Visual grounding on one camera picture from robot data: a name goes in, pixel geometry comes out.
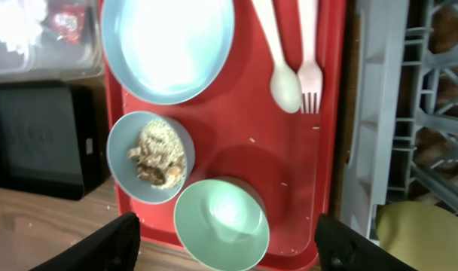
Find white plastic fork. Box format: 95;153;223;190
297;0;323;114

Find green bowl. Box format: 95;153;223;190
173;176;270;270

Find small blue bowl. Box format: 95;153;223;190
106;111;195;204

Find black waste tray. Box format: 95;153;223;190
0;81;107;200

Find grey dishwasher rack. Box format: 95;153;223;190
340;0;458;241

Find light blue plate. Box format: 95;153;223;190
101;0;236;105

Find white napkin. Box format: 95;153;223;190
0;0;48;55

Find food scraps with rice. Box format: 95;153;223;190
127;119;187;190

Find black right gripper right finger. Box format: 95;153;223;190
315;215;416;271

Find yellow plastic cup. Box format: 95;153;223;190
376;201;458;271

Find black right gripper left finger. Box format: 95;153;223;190
32;212;141;271

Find clear plastic bin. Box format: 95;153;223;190
0;0;104;82

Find red plastic tray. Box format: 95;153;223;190
105;0;347;270

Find white plastic spoon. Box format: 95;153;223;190
252;0;302;114

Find red sauce packet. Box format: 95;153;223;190
49;3;87;44

